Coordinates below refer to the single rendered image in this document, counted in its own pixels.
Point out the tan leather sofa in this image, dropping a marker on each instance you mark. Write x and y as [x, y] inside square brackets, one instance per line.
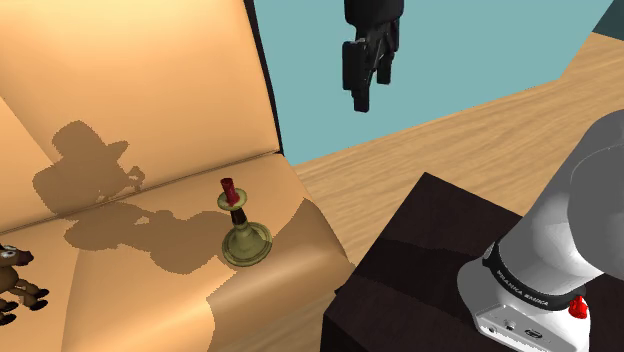
[146, 73]

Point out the brass candlestick with red candle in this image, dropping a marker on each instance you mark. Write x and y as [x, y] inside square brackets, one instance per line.
[246, 241]

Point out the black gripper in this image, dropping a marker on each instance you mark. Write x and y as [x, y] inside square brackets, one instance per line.
[373, 12]

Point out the dark robot stand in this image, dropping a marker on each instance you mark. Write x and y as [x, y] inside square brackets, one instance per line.
[414, 244]

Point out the brown plush horse toy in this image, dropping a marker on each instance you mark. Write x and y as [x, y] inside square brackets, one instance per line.
[12, 278]

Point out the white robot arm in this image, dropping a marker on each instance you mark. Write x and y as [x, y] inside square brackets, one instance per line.
[546, 253]

